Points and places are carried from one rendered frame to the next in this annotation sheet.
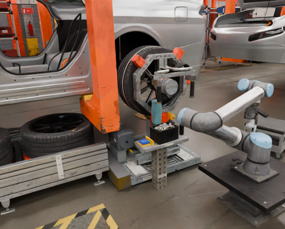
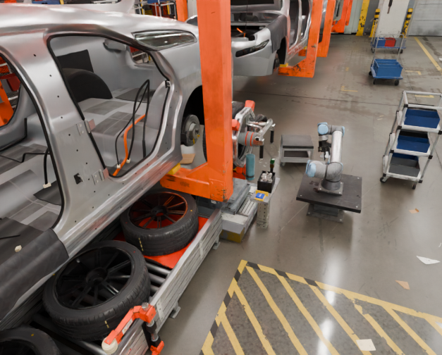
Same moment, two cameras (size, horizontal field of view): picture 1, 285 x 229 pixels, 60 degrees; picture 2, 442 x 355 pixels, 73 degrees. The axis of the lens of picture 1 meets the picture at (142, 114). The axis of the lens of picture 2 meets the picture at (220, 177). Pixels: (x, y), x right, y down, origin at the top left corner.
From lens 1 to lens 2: 178 cm
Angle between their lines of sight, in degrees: 36
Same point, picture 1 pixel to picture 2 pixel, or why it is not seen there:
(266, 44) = (253, 59)
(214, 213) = (315, 226)
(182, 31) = not seen: hidden behind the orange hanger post
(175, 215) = (297, 240)
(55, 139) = (186, 226)
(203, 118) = (335, 169)
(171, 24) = not seen: hidden behind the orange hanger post
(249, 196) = (346, 206)
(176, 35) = not seen: hidden behind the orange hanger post
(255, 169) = (335, 186)
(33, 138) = (166, 235)
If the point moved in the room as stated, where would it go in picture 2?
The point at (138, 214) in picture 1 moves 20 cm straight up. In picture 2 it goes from (275, 253) to (276, 237)
